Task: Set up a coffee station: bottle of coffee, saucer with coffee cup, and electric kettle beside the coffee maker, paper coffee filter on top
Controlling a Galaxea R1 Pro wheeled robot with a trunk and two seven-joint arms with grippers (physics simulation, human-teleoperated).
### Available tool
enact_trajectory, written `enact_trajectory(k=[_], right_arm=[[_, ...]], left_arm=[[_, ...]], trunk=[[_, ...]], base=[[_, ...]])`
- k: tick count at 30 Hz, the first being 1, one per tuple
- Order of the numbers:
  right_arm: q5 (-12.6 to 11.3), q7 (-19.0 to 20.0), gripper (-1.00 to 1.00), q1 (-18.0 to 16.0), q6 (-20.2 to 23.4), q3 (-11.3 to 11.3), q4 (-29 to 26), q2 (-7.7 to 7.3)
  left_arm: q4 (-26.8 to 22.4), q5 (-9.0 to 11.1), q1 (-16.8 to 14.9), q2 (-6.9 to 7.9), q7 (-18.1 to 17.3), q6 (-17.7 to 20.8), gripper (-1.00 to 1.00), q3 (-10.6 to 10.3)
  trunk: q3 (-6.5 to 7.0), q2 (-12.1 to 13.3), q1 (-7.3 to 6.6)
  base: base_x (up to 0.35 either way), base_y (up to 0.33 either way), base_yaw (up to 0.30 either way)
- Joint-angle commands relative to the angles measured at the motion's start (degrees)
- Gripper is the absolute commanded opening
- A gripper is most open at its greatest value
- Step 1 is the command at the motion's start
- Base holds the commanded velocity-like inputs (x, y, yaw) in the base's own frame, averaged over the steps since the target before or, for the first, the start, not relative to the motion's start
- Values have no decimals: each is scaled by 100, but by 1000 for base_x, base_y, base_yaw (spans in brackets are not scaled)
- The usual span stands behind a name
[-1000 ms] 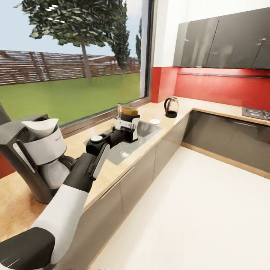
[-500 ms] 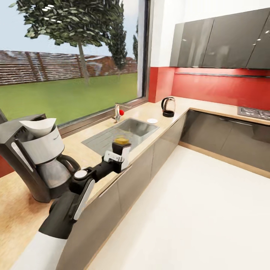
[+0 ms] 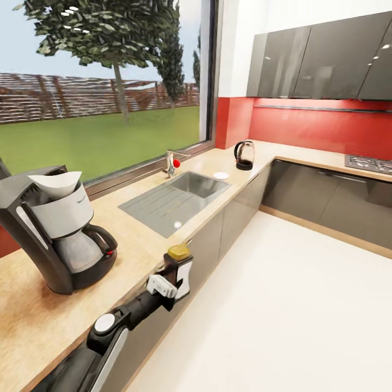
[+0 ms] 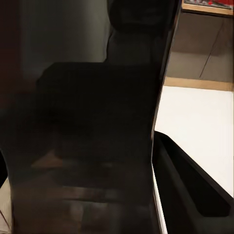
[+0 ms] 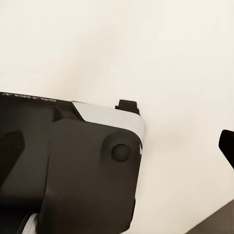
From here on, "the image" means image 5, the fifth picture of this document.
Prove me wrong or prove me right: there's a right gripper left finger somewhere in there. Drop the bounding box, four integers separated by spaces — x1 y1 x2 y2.
0 130 25 188

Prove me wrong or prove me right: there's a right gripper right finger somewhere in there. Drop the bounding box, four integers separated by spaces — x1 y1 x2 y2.
218 130 234 169

